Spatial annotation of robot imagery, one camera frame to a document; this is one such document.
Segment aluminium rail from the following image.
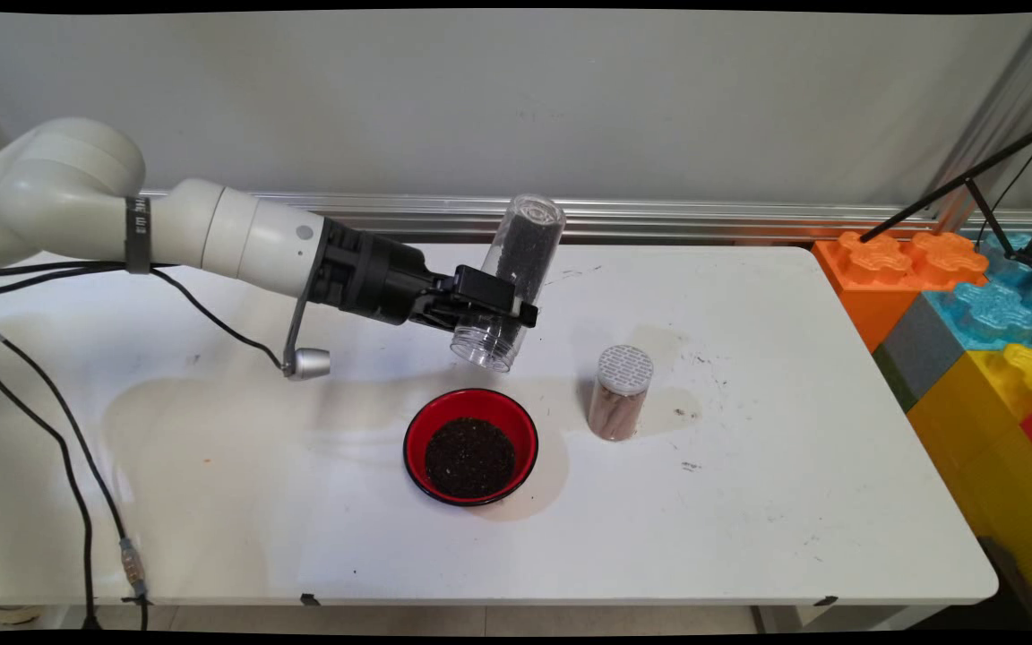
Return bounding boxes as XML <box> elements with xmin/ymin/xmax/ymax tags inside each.
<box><xmin>144</xmin><ymin>188</ymin><xmax>1032</xmax><ymax>245</ymax></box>

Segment blue giant toy block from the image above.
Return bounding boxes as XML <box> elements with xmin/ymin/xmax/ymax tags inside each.
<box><xmin>924</xmin><ymin>231</ymin><xmax>1032</xmax><ymax>352</ymax></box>

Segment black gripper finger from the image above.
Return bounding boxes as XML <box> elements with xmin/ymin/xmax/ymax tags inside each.
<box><xmin>431</xmin><ymin>264</ymin><xmax>539</xmax><ymax>331</ymax></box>

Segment black cable with thick plug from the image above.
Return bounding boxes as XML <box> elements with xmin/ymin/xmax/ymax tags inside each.
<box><xmin>0</xmin><ymin>262</ymin><xmax>178</xmax><ymax>630</ymax></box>

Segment grey giant toy block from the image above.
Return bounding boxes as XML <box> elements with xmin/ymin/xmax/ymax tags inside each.
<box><xmin>872</xmin><ymin>294</ymin><xmax>967</xmax><ymax>413</ymax></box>

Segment black cable with silver connector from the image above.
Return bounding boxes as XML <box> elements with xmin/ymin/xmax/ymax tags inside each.
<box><xmin>0</xmin><ymin>260</ymin><xmax>293</xmax><ymax>632</ymax></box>

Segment black tripod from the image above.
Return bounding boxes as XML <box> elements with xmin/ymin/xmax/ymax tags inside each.
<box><xmin>858</xmin><ymin>112</ymin><xmax>1032</xmax><ymax>271</ymax></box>

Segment red bowl with black rim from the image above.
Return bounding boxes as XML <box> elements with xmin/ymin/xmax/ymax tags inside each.
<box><xmin>403</xmin><ymin>387</ymin><xmax>541</xmax><ymax>508</ymax></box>

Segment black seeds in red bowl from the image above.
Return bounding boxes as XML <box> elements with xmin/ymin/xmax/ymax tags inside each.
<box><xmin>425</xmin><ymin>417</ymin><xmax>517</xmax><ymax>500</ymax></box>

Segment orange giant toy block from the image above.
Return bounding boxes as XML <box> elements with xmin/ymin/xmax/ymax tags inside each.
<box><xmin>812</xmin><ymin>231</ymin><xmax>990</xmax><ymax>353</ymax></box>

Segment yellow giant toy block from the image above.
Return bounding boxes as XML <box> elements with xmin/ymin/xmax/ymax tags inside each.
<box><xmin>906</xmin><ymin>343</ymin><xmax>1032</xmax><ymax>628</ymax></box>

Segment black seeds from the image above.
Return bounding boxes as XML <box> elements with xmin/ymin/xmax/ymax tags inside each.
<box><xmin>425</xmin><ymin>417</ymin><xmax>517</xmax><ymax>500</ymax></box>
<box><xmin>480</xmin><ymin>202</ymin><xmax>562</xmax><ymax>314</ymax></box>

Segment jar with white patterned lid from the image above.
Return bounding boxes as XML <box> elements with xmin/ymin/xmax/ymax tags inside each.
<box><xmin>588</xmin><ymin>345</ymin><xmax>656</xmax><ymax>443</ymax></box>

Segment clear plastic jar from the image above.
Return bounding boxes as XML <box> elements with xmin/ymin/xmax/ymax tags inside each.
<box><xmin>450</xmin><ymin>193</ymin><xmax>566</xmax><ymax>374</ymax></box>

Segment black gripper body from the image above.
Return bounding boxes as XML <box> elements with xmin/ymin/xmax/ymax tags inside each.
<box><xmin>305</xmin><ymin>218</ymin><xmax>463</xmax><ymax>328</ymax></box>

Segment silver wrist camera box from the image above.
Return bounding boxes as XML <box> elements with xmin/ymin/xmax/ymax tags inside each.
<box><xmin>281</xmin><ymin>296</ymin><xmax>333</xmax><ymax>383</ymax></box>

